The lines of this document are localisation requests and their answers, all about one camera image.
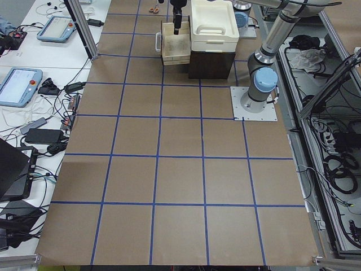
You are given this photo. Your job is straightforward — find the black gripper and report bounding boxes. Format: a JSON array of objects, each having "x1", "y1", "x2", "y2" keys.
[{"x1": 158, "y1": 0, "x2": 187, "y2": 35}]

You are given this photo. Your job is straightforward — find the black laptop computer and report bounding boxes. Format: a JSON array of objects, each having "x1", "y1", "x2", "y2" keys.
[{"x1": 1, "y1": 140, "x2": 38, "y2": 202}]

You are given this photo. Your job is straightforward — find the aluminium frame post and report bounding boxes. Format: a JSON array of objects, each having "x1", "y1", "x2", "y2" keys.
[{"x1": 64, "y1": 0, "x2": 98, "y2": 60}]

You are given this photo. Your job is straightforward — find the dark brown wooden cabinet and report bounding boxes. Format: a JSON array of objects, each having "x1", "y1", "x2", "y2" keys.
[{"x1": 188, "y1": 51, "x2": 236, "y2": 79}]

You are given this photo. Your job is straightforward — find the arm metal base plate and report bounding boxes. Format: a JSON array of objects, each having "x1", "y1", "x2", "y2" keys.
[{"x1": 230, "y1": 86, "x2": 278, "y2": 122}]

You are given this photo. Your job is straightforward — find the grey usb hub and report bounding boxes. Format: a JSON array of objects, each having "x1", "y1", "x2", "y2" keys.
[{"x1": 20, "y1": 117, "x2": 47, "y2": 135}]

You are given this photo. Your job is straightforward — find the blue teach pendant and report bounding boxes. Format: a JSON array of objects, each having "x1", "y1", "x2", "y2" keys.
[
  {"x1": 37, "y1": 16, "x2": 76, "y2": 43},
  {"x1": 1, "y1": 67, "x2": 43, "y2": 108}
]

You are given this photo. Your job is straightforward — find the black power adapter brick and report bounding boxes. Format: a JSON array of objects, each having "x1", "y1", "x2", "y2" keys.
[{"x1": 25, "y1": 128, "x2": 65, "y2": 145}]

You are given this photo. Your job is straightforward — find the grey orange handled scissors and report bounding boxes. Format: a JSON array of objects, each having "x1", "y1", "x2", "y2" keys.
[{"x1": 149, "y1": 0, "x2": 159, "y2": 14}]

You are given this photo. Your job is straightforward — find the white drawer handle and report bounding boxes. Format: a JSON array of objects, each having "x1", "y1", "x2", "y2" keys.
[{"x1": 155, "y1": 32, "x2": 162, "y2": 53}]

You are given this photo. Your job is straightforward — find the blue teach pendant far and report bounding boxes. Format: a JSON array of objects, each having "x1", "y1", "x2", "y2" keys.
[{"x1": 37, "y1": 16, "x2": 76, "y2": 43}]

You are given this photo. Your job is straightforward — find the white plastic tray box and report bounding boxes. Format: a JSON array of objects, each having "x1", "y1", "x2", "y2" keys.
[{"x1": 190, "y1": 1, "x2": 239, "y2": 53}]

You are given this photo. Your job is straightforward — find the light wooden open drawer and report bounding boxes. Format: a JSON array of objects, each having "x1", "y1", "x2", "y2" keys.
[{"x1": 161, "y1": 21, "x2": 191, "y2": 65}]

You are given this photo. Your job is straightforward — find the crumpled white cloth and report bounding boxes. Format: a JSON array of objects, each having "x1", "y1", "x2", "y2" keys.
[{"x1": 290, "y1": 49, "x2": 325, "y2": 73}]

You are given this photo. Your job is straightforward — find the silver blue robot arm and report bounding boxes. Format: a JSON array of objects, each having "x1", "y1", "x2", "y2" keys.
[
  {"x1": 191, "y1": 1, "x2": 338, "y2": 112},
  {"x1": 232, "y1": 1, "x2": 252, "y2": 28}
]

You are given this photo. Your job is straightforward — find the black power adapter on desk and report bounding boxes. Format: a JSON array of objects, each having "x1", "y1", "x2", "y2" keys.
[{"x1": 87, "y1": 19, "x2": 104, "y2": 27}]

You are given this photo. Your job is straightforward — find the blue teach pendant near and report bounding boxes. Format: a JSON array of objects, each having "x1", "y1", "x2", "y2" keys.
[{"x1": 1, "y1": 67, "x2": 43, "y2": 108}]

